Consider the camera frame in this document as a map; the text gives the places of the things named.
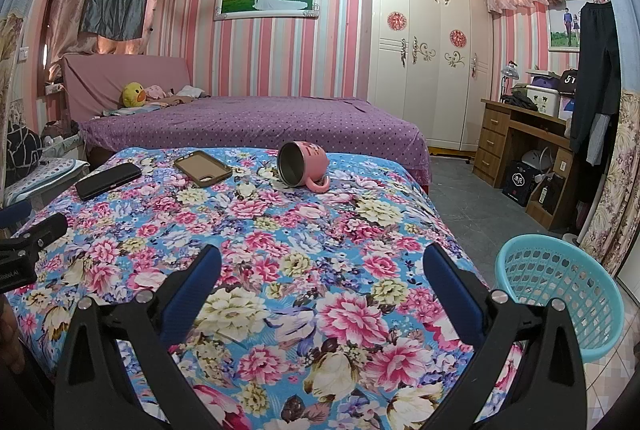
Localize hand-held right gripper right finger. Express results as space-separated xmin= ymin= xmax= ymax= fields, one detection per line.
xmin=422 ymin=243 xmax=588 ymax=430

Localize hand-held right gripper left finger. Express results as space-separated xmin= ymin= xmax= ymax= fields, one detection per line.
xmin=52 ymin=245 xmax=223 ymax=430

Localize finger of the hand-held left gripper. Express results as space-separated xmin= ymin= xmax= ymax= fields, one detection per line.
xmin=0 ymin=213 xmax=68 ymax=257
xmin=0 ymin=201 xmax=32 ymax=228

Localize light blue plastic basket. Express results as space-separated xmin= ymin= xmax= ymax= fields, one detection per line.
xmin=495 ymin=234 xmax=626 ymax=361

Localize person's left hand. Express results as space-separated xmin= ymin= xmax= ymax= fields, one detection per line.
xmin=0 ymin=296 xmax=26 ymax=376

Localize nightstand with dotted cloth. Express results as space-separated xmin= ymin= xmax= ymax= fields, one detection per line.
xmin=5 ymin=157 xmax=91 ymax=206

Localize black patterned cushion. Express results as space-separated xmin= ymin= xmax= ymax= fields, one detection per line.
xmin=5 ymin=123 xmax=43 ymax=171

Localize black rectangular case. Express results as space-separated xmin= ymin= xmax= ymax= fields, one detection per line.
xmin=75 ymin=163 xmax=143 ymax=201

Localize brown phone case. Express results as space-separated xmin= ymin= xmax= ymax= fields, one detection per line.
xmin=173 ymin=150 xmax=233 ymax=188

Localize beige floral curtain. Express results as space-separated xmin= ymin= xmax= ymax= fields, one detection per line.
xmin=0 ymin=10 xmax=26 ymax=191
xmin=580 ymin=90 xmax=640 ymax=261

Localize black box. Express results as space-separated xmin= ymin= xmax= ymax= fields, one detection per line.
xmin=502 ymin=160 xmax=538 ymax=206

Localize cardboard box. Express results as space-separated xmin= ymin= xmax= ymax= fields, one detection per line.
xmin=527 ymin=173 xmax=568 ymax=217

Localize wooden desk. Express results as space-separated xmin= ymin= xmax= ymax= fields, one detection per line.
xmin=472 ymin=98 xmax=581 ymax=231

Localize white fan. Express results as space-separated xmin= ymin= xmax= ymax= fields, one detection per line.
xmin=520 ymin=147 xmax=556 ymax=171

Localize pink covered headboard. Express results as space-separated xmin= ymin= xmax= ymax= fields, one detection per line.
xmin=60 ymin=54 xmax=193 ymax=121

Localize yellow duck plush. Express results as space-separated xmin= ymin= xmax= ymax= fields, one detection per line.
xmin=122 ymin=82 xmax=147 ymax=107

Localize pink mug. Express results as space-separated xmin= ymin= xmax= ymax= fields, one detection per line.
xmin=277 ymin=140 xmax=331 ymax=192

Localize purple dotted bed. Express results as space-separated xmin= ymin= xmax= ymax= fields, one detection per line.
xmin=77 ymin=96 xmax=433 ymax=183

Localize white wardrobe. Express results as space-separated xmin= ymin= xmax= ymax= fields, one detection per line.
xmin=367 ymin=0 xmax=496 ymax=156

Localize white storage box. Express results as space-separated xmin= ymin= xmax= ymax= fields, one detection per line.
xmin=525 ymin=83 xmax=563 ymax=117

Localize desk lamp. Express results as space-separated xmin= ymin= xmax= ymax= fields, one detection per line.
xmin=500 ymin=60 xmax=521 ymax=101

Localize black hanging clothes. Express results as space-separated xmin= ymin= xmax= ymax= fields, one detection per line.
xmin=570 ymin=0 xmax=623 ymax=166

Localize small framed couple photo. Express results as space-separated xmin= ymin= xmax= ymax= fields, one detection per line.
xmin=547 ymin=0 xmax=583 ymax=54

